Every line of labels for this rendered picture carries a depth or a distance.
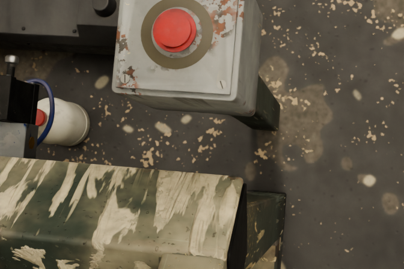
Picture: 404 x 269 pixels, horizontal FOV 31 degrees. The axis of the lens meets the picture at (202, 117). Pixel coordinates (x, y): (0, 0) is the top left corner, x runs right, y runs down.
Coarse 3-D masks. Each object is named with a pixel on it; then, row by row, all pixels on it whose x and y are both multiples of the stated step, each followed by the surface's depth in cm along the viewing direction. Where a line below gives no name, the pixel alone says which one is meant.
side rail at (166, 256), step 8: (168, 256) 67; (176, 256) 67; (184, 256) 67; (192, 256) 67; (160, 264) 67; (168, 264) 67; (176, 264) 66; (184, 264) 66; (192, 264) 66; (200, 264) 66; (208, 264) 66; (216, 264) 66; (224, 264) 67
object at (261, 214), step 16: (256, 192) 147; (272, 192) 156; (256, 208) 96; (272, 208) 123; (256, 224) 97; (272, 224) 125; (256, 240) 99; (272, 240) 128; (256, 256) 100; (272, 256) 139
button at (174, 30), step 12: (168, 12) 67; (180, 12) 67; (156, 24) 67; (168, 24) 66; (180, 24) 66; (192, 24) 66; (156, 36) 67; (168, 36) 66; (180, 36) 66; (192, 36) 66; (168, 48) 66; (180, 48) 66
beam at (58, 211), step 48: (0, 192) 76; (48, 192) 76; (96, 192) 75; (144, 192) 75; (192, 192) 75; (240, 192) 75; (0, 240) 71; (48, 240) 70; (96, 240) 70; (144, 240) 69; (192, 240) 69; (240, 240) 75
